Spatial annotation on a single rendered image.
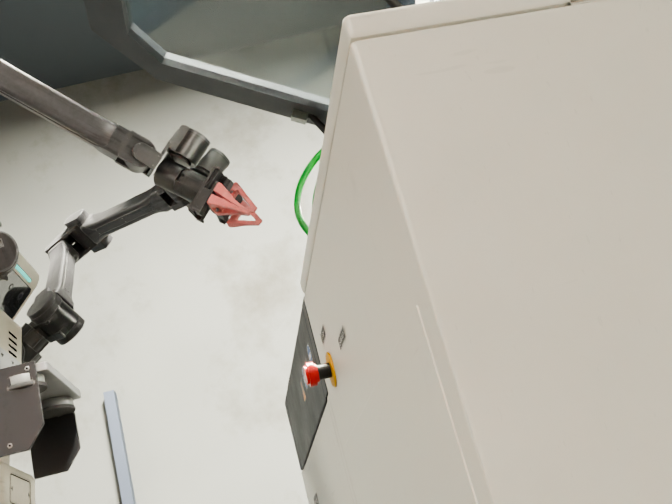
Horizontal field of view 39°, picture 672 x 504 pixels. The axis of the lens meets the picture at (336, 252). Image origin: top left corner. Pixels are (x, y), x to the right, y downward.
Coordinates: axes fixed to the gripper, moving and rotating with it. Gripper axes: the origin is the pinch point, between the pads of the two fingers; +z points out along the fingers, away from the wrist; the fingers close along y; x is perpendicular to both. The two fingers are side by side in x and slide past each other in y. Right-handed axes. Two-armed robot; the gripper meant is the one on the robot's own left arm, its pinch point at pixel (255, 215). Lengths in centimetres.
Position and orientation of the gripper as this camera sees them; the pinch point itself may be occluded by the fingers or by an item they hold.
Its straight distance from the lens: 212.1
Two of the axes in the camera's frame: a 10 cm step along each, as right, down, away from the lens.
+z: 8.3, 3.9, -3.9
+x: -5.3, 7.6, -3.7
